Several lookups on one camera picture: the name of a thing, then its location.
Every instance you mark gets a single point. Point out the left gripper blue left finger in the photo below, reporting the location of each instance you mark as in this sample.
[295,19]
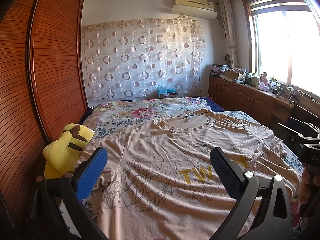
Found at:
[87,174]

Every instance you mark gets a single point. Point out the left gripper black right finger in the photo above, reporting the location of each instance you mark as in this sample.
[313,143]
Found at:
[230,175]

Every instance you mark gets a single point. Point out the beige printed t-shirt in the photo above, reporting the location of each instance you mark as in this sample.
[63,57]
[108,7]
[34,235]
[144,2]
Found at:
[158,182]

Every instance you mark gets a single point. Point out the person's right hand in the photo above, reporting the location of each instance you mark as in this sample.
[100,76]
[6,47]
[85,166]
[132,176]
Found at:
[304,191]

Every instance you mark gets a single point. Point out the dark chair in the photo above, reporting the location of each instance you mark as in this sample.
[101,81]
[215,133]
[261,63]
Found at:
[303,121]

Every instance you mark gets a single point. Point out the yellow plush toy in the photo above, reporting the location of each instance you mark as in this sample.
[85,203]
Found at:
[62,154]

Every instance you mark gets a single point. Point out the pink floral quilt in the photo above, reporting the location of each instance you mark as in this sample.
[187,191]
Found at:
[109,117]

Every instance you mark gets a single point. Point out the pink figurine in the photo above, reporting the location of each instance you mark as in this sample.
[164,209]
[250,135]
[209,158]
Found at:
[263,84]

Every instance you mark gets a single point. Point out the navy blue blanket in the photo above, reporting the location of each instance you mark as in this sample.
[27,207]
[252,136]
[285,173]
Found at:
[214,107]

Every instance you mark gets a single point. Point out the wooden sideboard cabinet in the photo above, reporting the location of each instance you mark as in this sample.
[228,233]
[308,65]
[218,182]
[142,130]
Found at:
[264,107]

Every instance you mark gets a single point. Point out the cardboard box on cabinet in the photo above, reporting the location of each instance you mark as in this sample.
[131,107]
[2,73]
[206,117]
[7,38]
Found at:
[234,75]

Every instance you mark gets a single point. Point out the teal item on box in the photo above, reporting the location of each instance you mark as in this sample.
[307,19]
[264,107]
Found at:
[164,92]

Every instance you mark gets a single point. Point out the circle patterned sheer curtain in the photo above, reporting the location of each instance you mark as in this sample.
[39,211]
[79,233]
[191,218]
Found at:
[130,60]

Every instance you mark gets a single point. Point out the patterned window drape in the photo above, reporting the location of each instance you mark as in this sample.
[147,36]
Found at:
[229,27]

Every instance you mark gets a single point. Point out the window with wooden frame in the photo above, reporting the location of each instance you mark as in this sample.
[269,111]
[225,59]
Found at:
[284,36]

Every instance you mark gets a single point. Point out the wall air conditioner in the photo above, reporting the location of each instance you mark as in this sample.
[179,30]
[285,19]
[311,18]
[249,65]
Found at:
[196,8]

